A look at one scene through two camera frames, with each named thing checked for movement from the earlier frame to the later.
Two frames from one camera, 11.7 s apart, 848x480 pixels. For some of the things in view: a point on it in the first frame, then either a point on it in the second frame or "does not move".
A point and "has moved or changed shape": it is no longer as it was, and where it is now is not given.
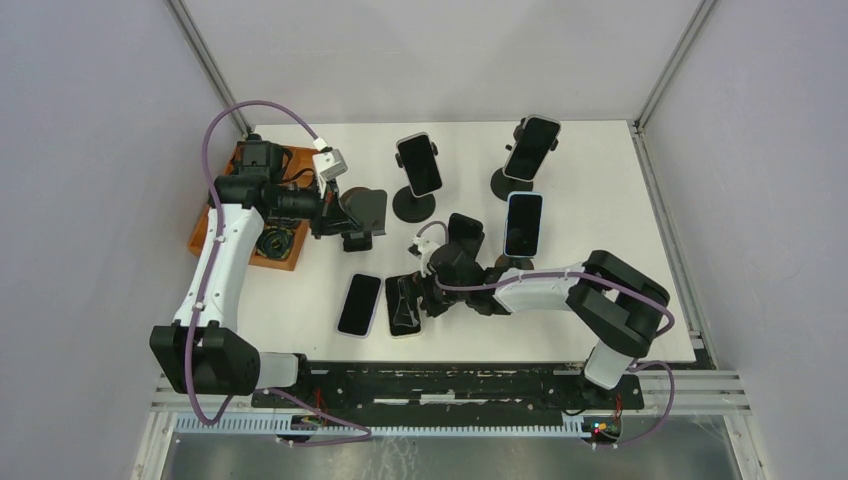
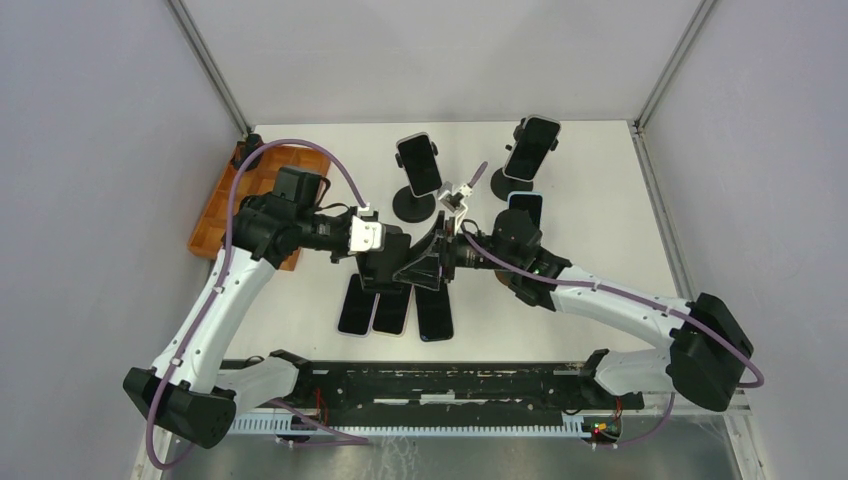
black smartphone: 359,306 does not move
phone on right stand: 531,148 does not move
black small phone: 462,228 has moved or changed shape
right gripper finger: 406,313 → 424,271
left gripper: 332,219 → 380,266
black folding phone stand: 357,241 has moved or changed shape
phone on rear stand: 419,165 does not move
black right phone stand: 503,186 does not move
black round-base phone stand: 413,209 does not move
